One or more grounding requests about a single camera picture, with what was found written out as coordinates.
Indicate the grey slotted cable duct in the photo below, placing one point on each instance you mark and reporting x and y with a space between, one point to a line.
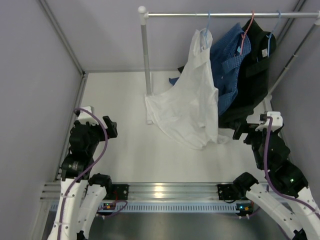
174 207

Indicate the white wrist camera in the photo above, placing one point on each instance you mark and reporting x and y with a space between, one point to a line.
273 119
84 118

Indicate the light blue hanger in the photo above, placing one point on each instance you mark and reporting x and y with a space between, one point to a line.
207 27

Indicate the white shirt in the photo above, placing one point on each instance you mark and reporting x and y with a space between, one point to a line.
188 111

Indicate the pink hanger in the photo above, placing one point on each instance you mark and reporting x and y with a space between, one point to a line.
246 31

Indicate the blue plaid shirt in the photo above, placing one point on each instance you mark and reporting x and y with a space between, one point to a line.
225 62

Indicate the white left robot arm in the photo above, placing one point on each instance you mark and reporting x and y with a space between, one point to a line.
80 192

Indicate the blue hanger right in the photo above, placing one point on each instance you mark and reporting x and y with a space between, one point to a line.
272 33

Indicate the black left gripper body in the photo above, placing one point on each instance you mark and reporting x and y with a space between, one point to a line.
97 134

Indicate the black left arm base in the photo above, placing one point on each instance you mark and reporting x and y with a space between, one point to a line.
117 192

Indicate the black striped shirt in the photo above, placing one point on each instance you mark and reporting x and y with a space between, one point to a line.
253 77

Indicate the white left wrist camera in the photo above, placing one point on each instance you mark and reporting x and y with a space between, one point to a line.
84 118

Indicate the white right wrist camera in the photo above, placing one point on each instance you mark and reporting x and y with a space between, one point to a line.
273 119

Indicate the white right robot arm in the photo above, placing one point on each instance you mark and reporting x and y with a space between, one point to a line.
301 219

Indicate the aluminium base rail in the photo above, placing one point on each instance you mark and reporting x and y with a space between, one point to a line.
173 191

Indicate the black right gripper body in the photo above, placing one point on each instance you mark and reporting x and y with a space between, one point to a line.
254 138

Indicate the silver clothes rack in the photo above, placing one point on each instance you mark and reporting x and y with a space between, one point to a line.
144 15

